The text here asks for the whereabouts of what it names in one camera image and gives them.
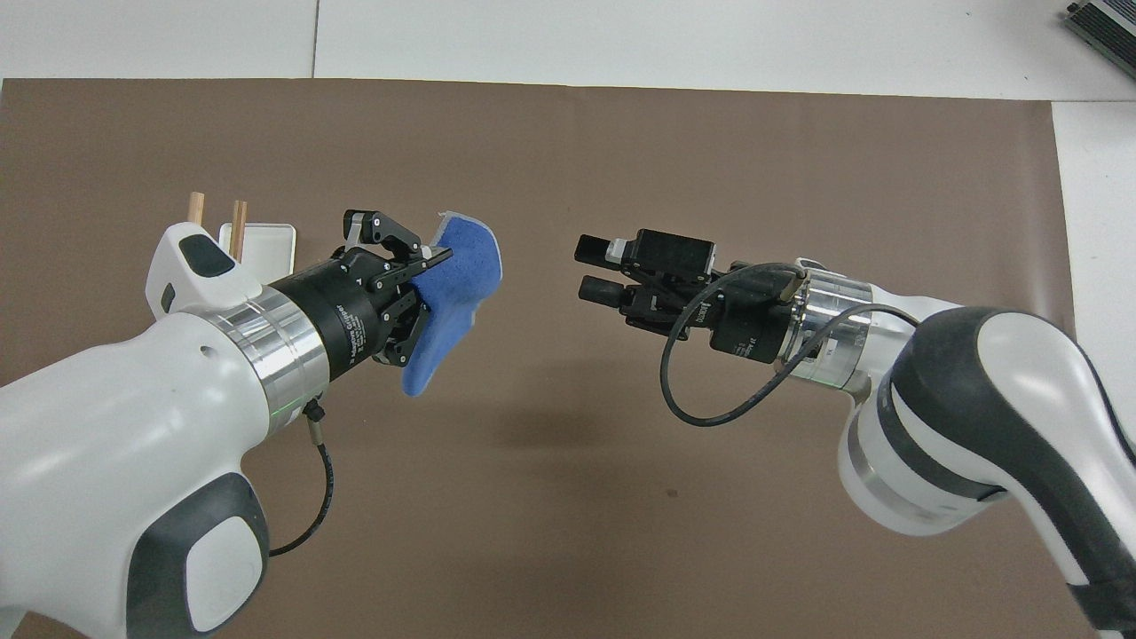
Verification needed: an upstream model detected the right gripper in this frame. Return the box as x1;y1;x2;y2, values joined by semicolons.
574;228;805;364

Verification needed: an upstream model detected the blue towel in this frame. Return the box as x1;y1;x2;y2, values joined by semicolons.
399;209;505;398

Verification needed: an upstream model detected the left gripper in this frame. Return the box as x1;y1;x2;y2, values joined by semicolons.
267;209;454;383

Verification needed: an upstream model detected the grey metal device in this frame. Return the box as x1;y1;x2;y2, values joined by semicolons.
1064;0;1136;60

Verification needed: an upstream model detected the black cable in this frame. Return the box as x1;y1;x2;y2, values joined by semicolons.
659;261;920;429
266;399;335;559

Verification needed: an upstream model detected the white tray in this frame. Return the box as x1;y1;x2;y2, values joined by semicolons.
218;221;297;282

